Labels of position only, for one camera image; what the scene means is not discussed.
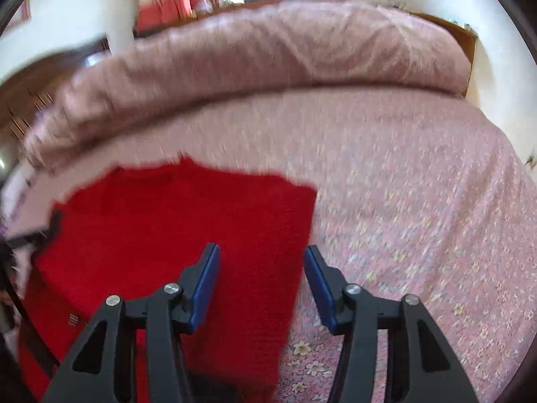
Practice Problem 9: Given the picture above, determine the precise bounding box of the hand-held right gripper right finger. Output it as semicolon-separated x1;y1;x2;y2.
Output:
304;244;481;403

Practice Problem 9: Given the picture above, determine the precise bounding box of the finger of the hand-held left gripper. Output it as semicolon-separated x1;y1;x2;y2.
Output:
6;210;63;257

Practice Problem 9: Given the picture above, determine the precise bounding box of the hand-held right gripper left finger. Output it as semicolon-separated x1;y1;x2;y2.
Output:
42;242;222;403

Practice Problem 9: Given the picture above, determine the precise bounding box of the red knit sweater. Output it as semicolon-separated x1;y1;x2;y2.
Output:
17;155;318;403

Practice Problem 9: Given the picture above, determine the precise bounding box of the pink floral bed sheet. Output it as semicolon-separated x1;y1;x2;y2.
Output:
0;88;537;403

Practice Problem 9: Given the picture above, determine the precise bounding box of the wooden headboard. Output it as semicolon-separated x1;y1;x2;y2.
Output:
0;36;112;156

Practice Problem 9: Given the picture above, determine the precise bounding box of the pink quilt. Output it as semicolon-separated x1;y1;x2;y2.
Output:
21;0;473;173

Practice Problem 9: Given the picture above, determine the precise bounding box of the cream and red curtain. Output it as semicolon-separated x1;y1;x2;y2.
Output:
136;0;214;34

